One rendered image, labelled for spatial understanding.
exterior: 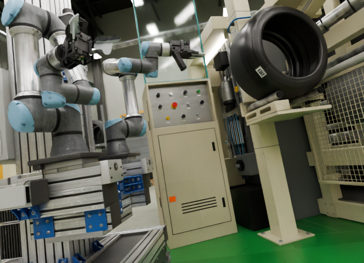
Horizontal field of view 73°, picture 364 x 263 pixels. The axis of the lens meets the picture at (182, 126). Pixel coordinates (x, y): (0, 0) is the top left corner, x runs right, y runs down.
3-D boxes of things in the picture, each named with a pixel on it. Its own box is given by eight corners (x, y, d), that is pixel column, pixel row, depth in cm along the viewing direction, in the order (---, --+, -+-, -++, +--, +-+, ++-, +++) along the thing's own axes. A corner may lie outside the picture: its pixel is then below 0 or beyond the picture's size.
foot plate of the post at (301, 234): (257, 235, 180) (257, 231, 180) (288, 226, 187) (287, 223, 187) (279, 245, 154) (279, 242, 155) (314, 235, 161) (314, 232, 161)
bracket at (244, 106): (241, 117, 172) (239, 103, 173) (290, 110, 182) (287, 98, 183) (244, 116, 168) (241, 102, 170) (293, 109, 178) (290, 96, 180)
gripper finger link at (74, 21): (78, 29, 67) (80, 47, 76) (79, 10, 69) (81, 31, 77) (66, 27, 66) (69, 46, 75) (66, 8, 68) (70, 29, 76)
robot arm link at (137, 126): (121, 140, 163) (111, 63, 171) (142, 138, 171) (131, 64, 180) (128, 136, 153) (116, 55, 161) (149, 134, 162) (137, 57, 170)
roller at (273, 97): (246, 106, 171) (252, 104, 172) (247, 111, 171) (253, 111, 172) (275, 90, 138) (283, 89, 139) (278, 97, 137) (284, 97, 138)
